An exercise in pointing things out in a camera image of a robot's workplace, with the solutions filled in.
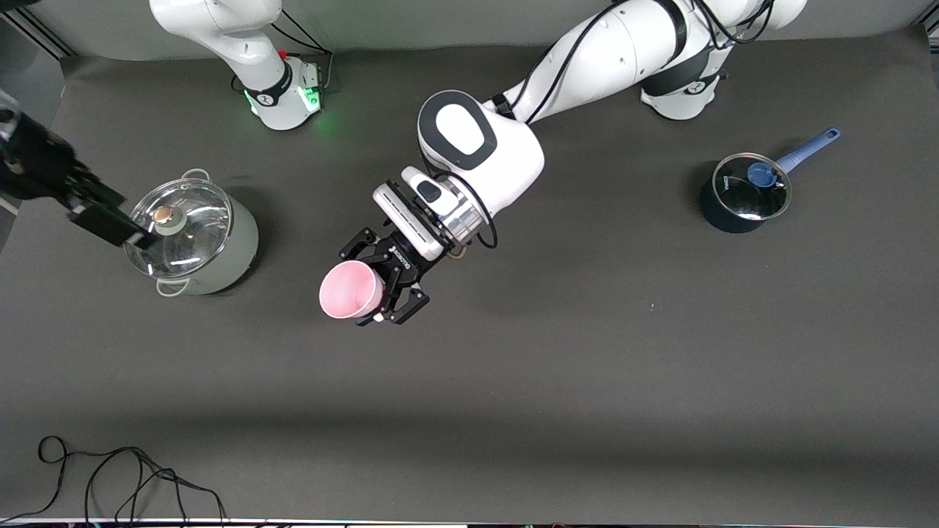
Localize dark grey table mat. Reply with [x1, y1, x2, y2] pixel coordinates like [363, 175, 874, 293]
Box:
[0, 26, 939, 523]

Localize glass lid with tan knob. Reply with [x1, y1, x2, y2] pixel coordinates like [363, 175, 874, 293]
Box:
[123, 178, 234, 279]

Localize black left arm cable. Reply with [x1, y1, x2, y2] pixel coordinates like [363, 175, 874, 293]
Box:
[440, 0, 778, 254]

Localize black right arm base cables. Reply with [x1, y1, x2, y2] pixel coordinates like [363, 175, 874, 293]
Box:
[268, 11, 335, 92]

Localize pink plastic cup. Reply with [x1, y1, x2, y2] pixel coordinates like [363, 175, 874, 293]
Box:
[319, 260, 387, 320]

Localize dark blue saucepan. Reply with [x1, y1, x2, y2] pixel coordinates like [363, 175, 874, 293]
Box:
[699, 128, 842, 234]

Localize thin black loose cable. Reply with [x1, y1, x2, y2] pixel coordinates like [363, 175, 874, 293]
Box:
[0, 436, 228, 523]

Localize pale green stock pot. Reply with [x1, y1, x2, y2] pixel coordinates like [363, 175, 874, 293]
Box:
[123, 169, 260, 298]

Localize glass lid with blue knob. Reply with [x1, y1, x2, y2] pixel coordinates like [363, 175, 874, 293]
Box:
[713, 153, 793, 221]

